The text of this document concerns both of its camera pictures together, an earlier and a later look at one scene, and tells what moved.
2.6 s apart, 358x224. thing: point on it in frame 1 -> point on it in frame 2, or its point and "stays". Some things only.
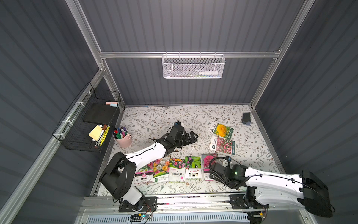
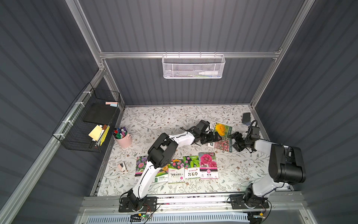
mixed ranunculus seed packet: x=161 y=170 stays
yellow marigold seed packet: x=220 y=130 stays
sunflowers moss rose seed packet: x=176 y=170 stays
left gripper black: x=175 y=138 -> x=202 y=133
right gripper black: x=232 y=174 -> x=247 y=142
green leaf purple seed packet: x=193 y=167 stays
